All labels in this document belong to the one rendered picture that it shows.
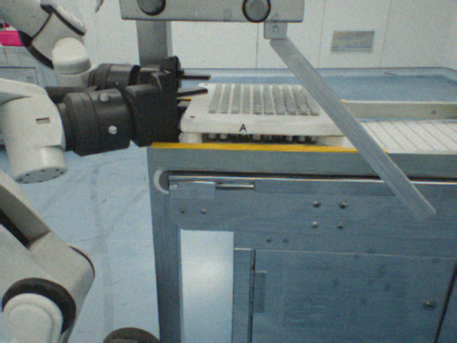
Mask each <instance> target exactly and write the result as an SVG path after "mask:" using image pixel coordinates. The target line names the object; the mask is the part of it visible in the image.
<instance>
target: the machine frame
mask: <svg viewBox="0 0 457 343"><path fill-rule="evenodd" d="M135 22H136V32H137V42H138V53H139V63H140V67H141V68H142V67H144V66H145V65H160V63H161V59H162V58H164V57H166V56H173V46H172V33H171V22H170V21H151V20H136V21H135ZM150 146H151V145H150ZM150 146H146V150H147V160H148V170H149V198H150V208H151V217H152V228H153V246H154V255H153V257H154V266H155V276H156V286H157V297H158V326H159V336H160V343H184V340H185V339H184V303H183V286H182V268H181V265H182V251H181V232H180V227H179V226H178V225H177V224H176V223H174V222H173V221H172V220H171V214H170V196H169V194H164V193H163V192H162V191H160V190H158V189H157V186H156V185H155V184H154V179H153V178H154V175H155V173H156V171H157V168H158V167H153V165H152V155H151V147H150Z"/></svg>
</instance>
